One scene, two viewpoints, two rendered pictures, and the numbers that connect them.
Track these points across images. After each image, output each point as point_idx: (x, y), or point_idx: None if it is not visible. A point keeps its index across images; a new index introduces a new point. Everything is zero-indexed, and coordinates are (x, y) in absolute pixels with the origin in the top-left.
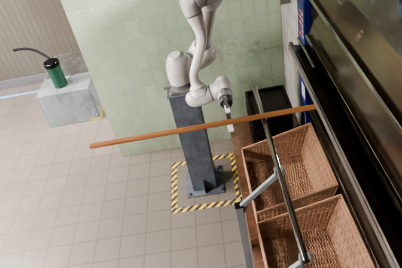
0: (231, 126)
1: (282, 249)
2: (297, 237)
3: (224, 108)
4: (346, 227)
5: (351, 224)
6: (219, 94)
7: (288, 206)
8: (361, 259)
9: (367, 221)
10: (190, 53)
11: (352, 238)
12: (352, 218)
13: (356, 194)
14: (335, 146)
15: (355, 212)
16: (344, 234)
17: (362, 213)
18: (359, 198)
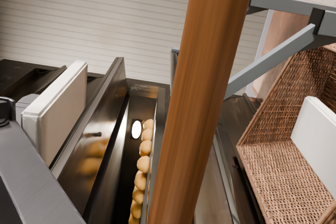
0: (325, 162)
1: None
2: (171, 57)
3: (52, 84)
4: (297, 217)
5: (270, 209)
6: None
7: (171, 73)
8: (270, 173)
9: (214, 187)
10: None
11: (284, 197)
12: (263, 214)
13: (95, 107)
14: (71, 144)
15: (226, 198)
16: (307, 210)
17: (217, 197)
18: (96, 104)
